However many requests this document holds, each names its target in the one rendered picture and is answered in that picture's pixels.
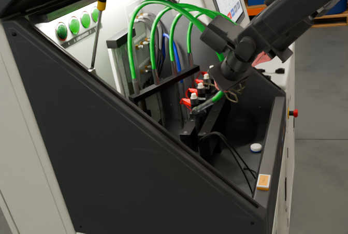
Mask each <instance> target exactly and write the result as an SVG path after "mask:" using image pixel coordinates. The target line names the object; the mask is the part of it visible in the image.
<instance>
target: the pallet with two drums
mask: <svg viewBox="0 0 348 234"><path fill-rule="evenodd" d="M313 20H314V22H318V21H333V20H346V21H345V22H344V23H328V24H313V25H312V26H311V27H310V28H315V27H331V26H347V25H348V3H347V0H340V1H339V2H338V3H337V4H336V5H335V6H334V7H333V8H332V9H331V10H329V11H328V12H327V13H326V14H325V15H324V16H322V17H316V18H315V19H313Z"/></svg>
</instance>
